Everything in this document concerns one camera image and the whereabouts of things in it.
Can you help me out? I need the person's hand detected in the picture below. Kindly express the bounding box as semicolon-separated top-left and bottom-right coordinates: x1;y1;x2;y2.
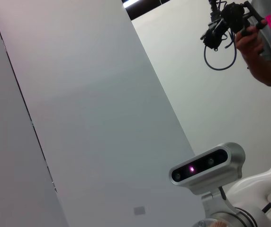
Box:
235;20;268;59

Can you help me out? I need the black handheld camera rig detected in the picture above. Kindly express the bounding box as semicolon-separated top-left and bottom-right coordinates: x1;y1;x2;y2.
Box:
199;0;264;50

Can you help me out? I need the person's forearm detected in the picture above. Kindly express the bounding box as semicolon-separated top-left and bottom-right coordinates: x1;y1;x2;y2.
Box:
243;51;271;87

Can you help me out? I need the dark looped rig cable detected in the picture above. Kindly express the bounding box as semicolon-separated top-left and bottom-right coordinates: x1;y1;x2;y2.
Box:
203;30;237;71

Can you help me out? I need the silver right wrist depth camera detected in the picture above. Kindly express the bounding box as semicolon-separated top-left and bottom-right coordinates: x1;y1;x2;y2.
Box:
168;141;246;196

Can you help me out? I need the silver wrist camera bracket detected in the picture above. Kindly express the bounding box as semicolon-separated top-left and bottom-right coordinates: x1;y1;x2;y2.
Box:
200;185;237;216

